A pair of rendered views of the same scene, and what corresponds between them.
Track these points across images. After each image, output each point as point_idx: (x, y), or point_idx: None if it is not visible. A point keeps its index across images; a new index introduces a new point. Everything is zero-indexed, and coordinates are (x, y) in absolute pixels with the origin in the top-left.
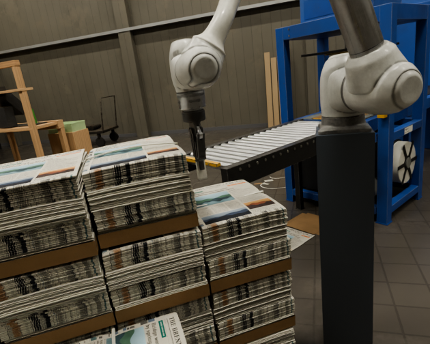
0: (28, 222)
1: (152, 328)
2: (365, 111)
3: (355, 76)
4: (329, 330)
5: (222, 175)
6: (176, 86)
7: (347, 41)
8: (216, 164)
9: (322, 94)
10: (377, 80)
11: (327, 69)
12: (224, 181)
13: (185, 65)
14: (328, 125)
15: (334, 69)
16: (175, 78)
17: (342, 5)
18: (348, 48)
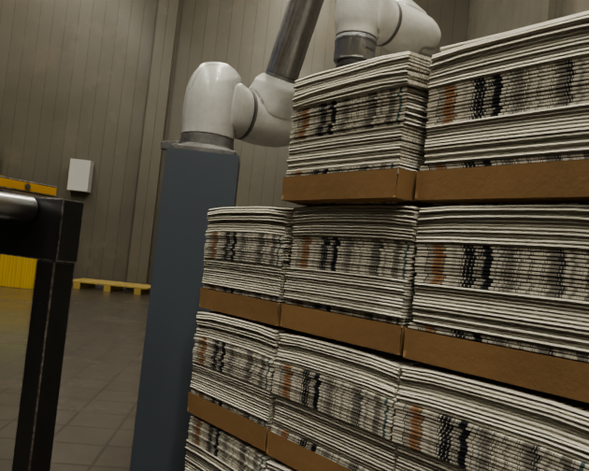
0: None
1: None
2: (271, 138)
3: (292, 100)
4: None
5: (64, 220)
6: (380, 28)
7: (294, 64)
8: (55, 189)
9: (222, 105)
10: None
11: (232, 78)
12: (67, 235)
13: (439, 32)
14: (225, 147)
15: (238, 81)
16: (392, 21)
17: (310, 32)
18: (289, 70)
